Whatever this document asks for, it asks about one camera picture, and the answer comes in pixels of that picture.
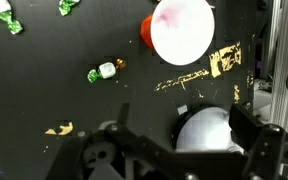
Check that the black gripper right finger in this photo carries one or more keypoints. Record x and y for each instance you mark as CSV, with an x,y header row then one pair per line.
x,y
263,142

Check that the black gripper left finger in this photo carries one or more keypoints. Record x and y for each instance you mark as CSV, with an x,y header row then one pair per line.
x,y
93,156

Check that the candy green white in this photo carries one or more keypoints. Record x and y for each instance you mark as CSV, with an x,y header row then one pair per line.
x,y
106,70

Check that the red plastic cup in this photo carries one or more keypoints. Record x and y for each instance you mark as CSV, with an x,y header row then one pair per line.
x,y
180,31

